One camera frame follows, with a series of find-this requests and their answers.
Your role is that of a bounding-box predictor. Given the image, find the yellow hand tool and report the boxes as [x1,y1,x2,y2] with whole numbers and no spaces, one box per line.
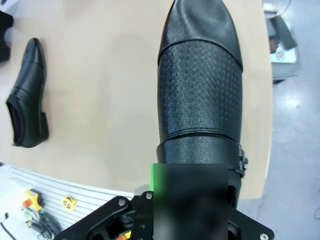
[22,189,44,211]

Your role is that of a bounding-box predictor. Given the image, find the dark cable bundle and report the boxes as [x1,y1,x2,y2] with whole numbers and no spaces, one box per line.
[23,208,63,238]

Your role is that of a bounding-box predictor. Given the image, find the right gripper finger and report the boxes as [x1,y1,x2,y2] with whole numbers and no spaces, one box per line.
[133,163,155,240]

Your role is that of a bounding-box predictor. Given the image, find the white slatted panel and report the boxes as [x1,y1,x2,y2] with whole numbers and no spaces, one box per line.
[0,165,137,240]

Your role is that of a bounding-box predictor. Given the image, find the black metal shoe stand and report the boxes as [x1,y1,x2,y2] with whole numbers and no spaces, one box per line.
[0,9,15,64]

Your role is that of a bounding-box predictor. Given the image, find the black leather dress shoe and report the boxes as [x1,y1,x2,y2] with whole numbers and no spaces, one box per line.
[155,0,249,210]
[5,37,50,149]

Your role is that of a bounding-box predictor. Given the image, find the grey equipment box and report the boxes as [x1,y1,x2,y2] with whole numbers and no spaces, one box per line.
[265,12,301,65]

